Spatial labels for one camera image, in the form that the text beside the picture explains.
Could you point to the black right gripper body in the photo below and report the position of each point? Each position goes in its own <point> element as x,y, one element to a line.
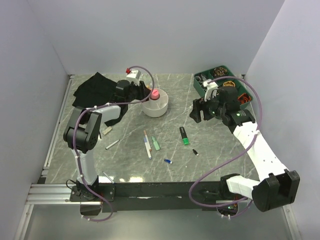
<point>212,108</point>

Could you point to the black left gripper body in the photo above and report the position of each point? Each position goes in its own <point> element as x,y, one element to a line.
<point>135,93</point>

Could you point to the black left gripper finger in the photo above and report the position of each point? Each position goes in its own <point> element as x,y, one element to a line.
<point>145,98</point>
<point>142,87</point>

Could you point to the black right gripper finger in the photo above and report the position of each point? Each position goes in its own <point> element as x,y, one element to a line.
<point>196,116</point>
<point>197,104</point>

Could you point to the green black highlighter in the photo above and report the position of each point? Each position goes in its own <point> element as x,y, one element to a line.
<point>184,136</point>

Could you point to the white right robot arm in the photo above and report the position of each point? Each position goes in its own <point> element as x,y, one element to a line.
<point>276,185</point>

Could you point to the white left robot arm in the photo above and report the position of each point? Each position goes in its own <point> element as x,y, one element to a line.
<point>83,127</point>

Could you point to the white round desk organizer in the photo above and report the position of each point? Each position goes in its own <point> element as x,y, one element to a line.
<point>156,108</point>

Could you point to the orange navy rolled tie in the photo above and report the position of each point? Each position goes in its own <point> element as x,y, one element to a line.
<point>244,98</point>

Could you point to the yellow rolled tie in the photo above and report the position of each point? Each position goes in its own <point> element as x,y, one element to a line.
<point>229,84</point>

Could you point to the black cloth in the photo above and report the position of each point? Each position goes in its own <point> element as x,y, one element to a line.
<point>99,90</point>

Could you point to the green compartment tray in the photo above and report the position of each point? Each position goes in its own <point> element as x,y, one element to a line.
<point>198,86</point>

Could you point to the brown patterned rolled tie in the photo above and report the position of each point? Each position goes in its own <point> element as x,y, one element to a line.
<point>219,72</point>

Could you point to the beige eraser block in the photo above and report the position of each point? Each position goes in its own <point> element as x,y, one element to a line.
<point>107,130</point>

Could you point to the blue cap white marker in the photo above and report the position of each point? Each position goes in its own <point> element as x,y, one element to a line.
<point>147,148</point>

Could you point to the mint green correction tape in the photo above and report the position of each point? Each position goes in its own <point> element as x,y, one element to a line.
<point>155,143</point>

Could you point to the peach cap white marker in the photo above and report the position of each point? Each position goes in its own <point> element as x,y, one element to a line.
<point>147,140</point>

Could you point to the small blue eraser cap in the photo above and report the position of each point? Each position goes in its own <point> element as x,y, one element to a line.
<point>168,161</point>

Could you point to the white black tip pen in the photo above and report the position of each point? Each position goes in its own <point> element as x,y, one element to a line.
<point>112,144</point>

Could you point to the white blue tip pen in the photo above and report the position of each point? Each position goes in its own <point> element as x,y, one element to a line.
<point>109,178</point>

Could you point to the black base bar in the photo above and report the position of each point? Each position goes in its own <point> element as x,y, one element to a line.
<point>139,196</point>

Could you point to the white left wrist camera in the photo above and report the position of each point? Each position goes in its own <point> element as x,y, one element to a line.
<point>133,75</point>

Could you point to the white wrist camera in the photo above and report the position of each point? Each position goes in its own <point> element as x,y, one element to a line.
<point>210,86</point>
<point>133,75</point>

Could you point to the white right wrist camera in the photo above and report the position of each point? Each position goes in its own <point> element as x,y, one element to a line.
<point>210,86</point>

